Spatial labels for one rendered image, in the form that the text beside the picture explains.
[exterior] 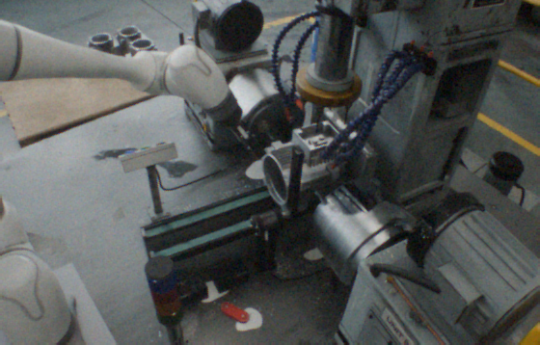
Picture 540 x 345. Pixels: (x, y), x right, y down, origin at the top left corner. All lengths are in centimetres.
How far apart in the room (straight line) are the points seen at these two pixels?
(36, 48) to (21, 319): 58
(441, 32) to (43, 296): 109
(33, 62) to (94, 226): 88
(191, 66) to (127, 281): 70
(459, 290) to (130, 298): 93
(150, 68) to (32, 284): 57
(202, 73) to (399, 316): 68
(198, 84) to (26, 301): 61
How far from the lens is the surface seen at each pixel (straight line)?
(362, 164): 134
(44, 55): 85
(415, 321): 98
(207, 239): 136
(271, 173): 146
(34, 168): 191
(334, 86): 119
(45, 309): 112
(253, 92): 151
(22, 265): 111
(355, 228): 113
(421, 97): 126
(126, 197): 168
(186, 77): 107
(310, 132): 141
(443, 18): 116
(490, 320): 89
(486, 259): 88
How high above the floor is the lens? 198
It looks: 42 degrees down
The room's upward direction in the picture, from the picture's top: 4 degrees clockwise
